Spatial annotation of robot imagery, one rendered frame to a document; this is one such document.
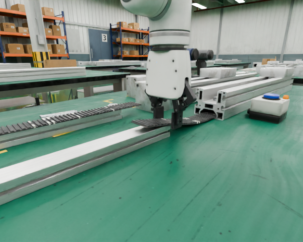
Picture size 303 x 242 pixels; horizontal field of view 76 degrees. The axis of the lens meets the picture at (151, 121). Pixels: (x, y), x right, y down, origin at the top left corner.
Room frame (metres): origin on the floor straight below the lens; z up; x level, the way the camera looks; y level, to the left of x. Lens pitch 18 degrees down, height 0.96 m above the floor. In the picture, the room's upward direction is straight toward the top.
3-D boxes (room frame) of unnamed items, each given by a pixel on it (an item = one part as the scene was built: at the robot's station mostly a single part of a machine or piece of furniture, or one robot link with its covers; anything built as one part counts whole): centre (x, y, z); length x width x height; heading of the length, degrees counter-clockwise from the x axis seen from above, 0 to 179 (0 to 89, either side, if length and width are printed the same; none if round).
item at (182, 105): (0.41, -0.07, 0.83); 0.03 x 0.03 x 0.07; 44
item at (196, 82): (0.99, -0.33, 0.82); 0.80 x 0.10 x 0.09; 134
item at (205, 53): (1.27, -0.28, 0.89); 0.20 x 0.08 x 0.22; 52
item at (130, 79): (0.90, 0.04, 0.83); 0.11 x 0.10 x 0.10; 37
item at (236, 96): (0.85, -0.46, 0.82); 0.80 x 0.10 x 0.09; 134
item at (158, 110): (0.47, -0.01, 0.83); 0.03 x 0.03 x 0.07; 44
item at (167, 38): (0.44, -0.04, 0.99); 0.09 x 0.08 x 0.03; 44
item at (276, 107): (0.57, -0.34, 0.81); 0.10 x 0.08 x 0.06; 44
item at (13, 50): (9.38, 5.32, 1.55); 2.83 x 0.98 x 3.10; 141
